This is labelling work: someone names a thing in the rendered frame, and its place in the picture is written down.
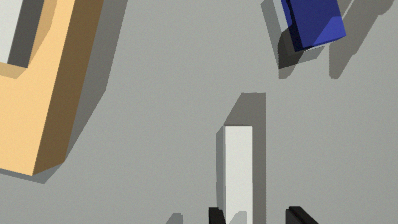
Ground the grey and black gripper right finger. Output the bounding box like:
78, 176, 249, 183
285, 206, 318, 224

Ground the dark blue block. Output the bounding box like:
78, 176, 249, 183
273, 0, 346, 56

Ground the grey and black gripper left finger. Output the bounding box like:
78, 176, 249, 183
209, 207, 226, 224

